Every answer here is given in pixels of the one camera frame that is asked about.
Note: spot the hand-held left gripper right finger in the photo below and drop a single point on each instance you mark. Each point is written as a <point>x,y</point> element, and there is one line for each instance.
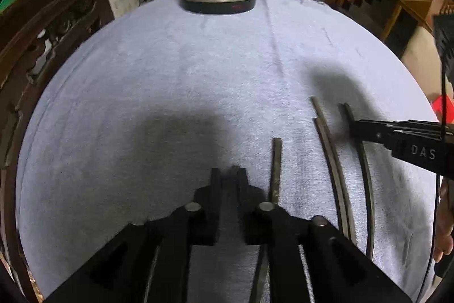
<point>253,217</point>

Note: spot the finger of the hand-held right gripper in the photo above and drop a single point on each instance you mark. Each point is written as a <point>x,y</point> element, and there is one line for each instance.
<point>400,123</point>
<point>376,134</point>

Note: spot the person's right hand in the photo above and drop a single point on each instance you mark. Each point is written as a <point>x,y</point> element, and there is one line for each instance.
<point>447,217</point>

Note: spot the grey tablecloth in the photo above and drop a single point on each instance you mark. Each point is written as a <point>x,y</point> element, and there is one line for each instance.
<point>177,75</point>

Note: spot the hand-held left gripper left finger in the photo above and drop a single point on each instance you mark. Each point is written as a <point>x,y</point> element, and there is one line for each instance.
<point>207,217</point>

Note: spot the dark wooden carved chair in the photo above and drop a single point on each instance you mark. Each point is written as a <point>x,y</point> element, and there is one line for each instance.
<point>35,40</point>

